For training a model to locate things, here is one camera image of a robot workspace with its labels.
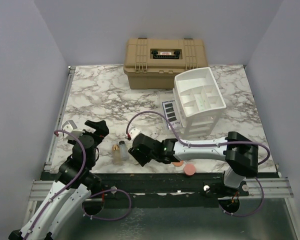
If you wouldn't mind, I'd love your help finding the white plastic drawer organizer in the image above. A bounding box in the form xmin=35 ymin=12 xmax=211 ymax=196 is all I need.
xmin=172 ymin=67 xmax=227 ymax=140

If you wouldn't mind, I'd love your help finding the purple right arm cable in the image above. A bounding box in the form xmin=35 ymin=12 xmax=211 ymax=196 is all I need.
xmin=126 ymin=111 xmax=271 ymax=218

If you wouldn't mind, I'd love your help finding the gold cap lotion bottle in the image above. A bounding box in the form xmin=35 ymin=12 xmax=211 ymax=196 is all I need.
xmin=112 ymin=144 xmax=123 ymax=166

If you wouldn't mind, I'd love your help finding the tan plastic toolbox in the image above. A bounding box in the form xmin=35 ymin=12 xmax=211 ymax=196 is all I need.
xmin=123 ymin=38 xmax=208 ymax=90

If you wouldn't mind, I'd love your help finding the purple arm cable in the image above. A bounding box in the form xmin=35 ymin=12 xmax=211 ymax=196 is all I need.
xmin=126 ymin=111 xmax=271 ymax=218
xmin=21 ymin=129 xmax=133 ymax=240

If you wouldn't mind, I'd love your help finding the pink round makeup sponge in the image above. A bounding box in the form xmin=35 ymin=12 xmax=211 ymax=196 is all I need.
xmin=183 ymin=163 xmax=197 ymax=176

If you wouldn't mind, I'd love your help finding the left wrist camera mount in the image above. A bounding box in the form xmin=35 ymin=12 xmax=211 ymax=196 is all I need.
xmin=61 ymin=120 xmax=83 ymax=137

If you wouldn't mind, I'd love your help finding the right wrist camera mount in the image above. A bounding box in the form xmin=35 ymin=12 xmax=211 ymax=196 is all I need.
xmin=126 ymin=126 xmax=141 ymax=141

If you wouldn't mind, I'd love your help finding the black toolbox handle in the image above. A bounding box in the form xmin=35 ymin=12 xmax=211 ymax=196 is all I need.
xmin=151 ymin=50 xmax=181 ymax=60

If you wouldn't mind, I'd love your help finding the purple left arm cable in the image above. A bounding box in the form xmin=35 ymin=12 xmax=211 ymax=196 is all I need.
xmin=21 ymin=129 xmax=133 ymax=240

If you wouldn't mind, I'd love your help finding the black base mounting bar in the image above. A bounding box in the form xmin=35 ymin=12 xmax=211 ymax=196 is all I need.
xmin=39 ymin=169 xmax=266 ymax=208

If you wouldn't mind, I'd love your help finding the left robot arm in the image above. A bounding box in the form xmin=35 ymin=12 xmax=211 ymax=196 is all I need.
xmin=8 ymin=120 xmax=109 ymax=240

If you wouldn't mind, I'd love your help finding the right aluminium extrusion rail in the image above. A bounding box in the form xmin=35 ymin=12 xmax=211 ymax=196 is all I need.
xmin=217 ymin=177 xmax=295 ymax=202

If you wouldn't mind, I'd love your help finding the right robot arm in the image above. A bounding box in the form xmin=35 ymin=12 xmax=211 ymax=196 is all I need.
xmin=128 ymin=131 xmax=259 ymax=196

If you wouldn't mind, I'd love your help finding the orange round makeup sponge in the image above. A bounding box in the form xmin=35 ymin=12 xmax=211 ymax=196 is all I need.
xmin=172 ymin=161 xmax=184 ymax=167

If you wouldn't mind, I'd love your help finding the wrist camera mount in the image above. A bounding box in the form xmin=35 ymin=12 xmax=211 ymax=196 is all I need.
xmin=126 ymin=126 xmax=141 ymax=141
xmin=61 ymin=120 xmax=83 ymax=137

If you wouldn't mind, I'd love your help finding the black cap clear bottle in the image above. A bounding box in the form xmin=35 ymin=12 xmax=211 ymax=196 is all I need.
xmin=119 ymin=140 xmax=129 ymax=161

